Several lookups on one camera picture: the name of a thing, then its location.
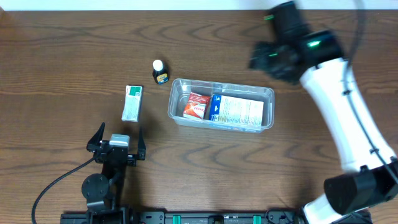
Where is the red white medicine box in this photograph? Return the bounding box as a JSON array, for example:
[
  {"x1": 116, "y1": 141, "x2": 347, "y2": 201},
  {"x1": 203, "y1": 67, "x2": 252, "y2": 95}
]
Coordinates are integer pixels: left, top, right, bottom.
[{"x1": 183, "y1": 93, "x2": 211, "y2": 119}]

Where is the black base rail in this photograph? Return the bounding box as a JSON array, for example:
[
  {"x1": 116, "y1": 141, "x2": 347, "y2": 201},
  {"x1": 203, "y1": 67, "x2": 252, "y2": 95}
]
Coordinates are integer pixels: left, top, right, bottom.
[{"x1": 60, "y1": 207, "x2": 306, "y2": 224}]

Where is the dark syrup bottle white cap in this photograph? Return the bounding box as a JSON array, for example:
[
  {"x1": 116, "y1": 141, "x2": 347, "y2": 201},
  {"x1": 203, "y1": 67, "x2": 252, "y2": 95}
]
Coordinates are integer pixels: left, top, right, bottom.
[{"x1": 152, "y1": 60, "x2": 169, "y2": 85}]

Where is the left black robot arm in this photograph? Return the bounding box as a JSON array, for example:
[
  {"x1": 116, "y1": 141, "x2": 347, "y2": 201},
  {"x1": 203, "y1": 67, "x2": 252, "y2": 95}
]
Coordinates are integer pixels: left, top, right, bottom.
[{"x1": 81, "y1": 123, "x2": 146, "y2": 213}]

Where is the clear plastic container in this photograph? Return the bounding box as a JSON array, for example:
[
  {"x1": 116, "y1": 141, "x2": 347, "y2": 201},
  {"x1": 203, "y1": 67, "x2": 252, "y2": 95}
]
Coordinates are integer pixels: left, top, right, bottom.
[{"x1": 168, "y1": 78, "x2": 275, "y2": 133}]

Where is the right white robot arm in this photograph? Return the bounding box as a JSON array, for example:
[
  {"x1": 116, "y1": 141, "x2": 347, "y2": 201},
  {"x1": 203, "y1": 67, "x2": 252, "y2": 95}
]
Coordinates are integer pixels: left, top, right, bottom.
[{"x1": 249, "y1": 1, "x2": 397, "y2": 223}]

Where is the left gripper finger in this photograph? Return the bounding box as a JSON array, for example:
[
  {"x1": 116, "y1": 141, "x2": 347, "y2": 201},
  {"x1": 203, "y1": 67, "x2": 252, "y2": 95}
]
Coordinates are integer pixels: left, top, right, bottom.
[
  {"x1": 137, "y1": 128, "x2": 146, "y2": 161},
  {"x1": 86, "y1": 122, "x2": 105, "y2": 152}
]

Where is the left black cable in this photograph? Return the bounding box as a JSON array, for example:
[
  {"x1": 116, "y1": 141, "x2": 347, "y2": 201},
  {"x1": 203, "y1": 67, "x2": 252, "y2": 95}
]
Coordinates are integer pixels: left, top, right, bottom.
[{"x1": 31, "y1": 157, "x2": 96, "y2": 224}]

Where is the blue white medicine box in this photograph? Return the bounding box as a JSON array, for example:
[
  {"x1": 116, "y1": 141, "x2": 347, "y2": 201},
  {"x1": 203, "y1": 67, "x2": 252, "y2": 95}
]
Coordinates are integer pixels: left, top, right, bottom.
[{"x1": 209, "y1": 95, "x2": 264, "y2": 131}]

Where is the green white medicine box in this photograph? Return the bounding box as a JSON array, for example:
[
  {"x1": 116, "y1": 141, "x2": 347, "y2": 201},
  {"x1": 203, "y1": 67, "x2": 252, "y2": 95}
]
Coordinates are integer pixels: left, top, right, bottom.
[{"x1": 121, "y1": 85, "x2": 143, "y2": 122}]

